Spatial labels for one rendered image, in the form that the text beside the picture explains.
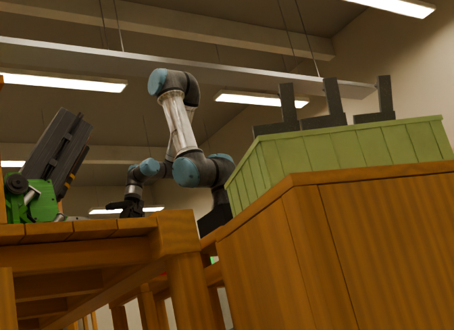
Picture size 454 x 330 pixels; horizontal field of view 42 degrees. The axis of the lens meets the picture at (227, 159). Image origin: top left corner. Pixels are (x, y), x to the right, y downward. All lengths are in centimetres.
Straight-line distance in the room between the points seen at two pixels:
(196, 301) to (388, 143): 77
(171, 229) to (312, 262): 64
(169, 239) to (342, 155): 61
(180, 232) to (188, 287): 18
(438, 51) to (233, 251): 634
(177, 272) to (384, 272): 70
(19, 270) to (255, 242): 68
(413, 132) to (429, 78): 605
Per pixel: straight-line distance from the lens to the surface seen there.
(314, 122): 187
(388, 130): 184
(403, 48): 823
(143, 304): 248
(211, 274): 223
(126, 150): 1105
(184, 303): 190
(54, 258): 185
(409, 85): 810
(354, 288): 147
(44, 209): 248
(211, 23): 775
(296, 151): 168
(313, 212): 146
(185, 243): 194
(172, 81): 244
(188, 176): 223
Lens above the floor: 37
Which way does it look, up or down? 19 degrees up
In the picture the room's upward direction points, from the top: 13 degrees counter-clockwise
